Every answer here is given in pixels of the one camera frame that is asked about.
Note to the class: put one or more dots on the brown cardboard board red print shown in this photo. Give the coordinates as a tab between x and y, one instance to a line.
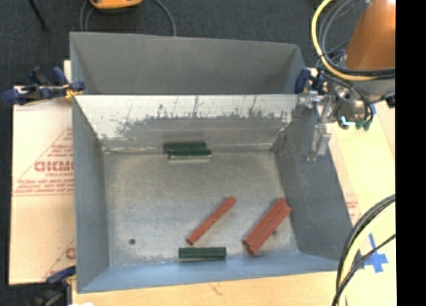
40	198

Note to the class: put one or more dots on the dark green flat block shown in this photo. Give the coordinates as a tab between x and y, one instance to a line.
191	154
202	252
184	146

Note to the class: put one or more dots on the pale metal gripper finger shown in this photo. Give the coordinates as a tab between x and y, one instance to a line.
319	143
313	100

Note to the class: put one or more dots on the black cylinder on white bracket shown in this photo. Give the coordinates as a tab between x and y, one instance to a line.
390	100

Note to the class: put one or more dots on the grey metal bin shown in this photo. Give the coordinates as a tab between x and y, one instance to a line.
186	195

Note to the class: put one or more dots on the red-brown flat block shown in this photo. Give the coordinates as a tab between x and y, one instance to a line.
211	221
264	219
271	229

